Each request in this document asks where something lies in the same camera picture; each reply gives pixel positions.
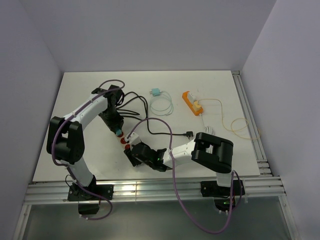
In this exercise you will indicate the orange power strip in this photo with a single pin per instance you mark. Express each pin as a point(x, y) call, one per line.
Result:
point(184, 97)

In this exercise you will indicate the beige red power strip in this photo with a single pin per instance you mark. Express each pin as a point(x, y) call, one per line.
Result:
point(122, 142)

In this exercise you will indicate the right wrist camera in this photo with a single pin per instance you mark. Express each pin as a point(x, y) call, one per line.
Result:
point(132, 139)

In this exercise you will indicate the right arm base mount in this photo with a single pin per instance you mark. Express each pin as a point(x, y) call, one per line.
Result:
point(221, 194)

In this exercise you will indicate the dark teal charger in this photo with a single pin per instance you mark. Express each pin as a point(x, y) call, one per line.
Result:
point(118, 132)

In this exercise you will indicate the white dual usb charger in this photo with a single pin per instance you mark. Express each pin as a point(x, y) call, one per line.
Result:
point(191, 98)

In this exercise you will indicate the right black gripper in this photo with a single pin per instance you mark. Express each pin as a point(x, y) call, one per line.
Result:
point(132, 159)

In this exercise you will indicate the light teal charger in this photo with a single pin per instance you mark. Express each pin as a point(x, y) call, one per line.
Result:
point(155, 92)

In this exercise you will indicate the aluminium front rail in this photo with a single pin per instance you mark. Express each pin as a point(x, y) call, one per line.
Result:
point(152, 190)

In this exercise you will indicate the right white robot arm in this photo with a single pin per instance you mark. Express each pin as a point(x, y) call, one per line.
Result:
point(210, 151)

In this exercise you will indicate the aluminium right rail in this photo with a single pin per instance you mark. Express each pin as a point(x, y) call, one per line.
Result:
point(262, 161)

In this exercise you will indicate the tan yellow charger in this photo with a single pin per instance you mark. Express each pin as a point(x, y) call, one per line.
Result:
point(196, 106)

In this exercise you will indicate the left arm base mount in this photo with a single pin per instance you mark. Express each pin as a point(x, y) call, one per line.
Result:
point(90, 199)

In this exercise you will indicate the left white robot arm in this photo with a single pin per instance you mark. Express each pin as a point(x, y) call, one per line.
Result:
point(65, 140)

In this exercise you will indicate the aluminium rail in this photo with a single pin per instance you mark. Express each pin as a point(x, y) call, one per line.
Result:
point(152, 190)
point(262, 161)

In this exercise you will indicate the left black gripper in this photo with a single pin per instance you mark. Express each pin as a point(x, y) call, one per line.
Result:
point(118, 122)

